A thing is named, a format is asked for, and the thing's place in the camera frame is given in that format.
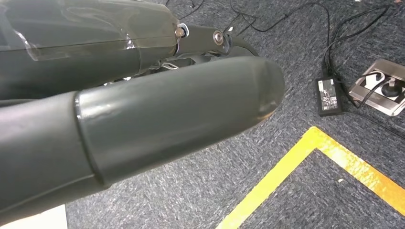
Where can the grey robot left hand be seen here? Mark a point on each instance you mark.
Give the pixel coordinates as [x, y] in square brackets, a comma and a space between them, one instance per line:
[164, 120]

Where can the small white paper scrap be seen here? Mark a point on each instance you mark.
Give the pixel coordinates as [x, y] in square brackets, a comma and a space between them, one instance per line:
[230, 29]

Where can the yellow floor tape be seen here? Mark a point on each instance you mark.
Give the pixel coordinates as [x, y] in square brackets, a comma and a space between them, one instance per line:
[284, 170]

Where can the white flat surface corner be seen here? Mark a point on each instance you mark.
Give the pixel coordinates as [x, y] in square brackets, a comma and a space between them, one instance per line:
[38, 221]

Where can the black power adapter brick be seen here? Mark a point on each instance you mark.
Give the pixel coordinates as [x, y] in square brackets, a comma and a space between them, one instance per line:
[329, 96]

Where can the white plug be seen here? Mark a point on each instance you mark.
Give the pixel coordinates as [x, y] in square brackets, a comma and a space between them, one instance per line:
[376, 77]

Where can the metal floor socket box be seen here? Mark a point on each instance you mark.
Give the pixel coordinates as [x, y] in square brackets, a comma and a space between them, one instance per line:
[384, 106]

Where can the black round plug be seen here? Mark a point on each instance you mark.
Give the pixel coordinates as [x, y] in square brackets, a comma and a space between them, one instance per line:
[392, 90]

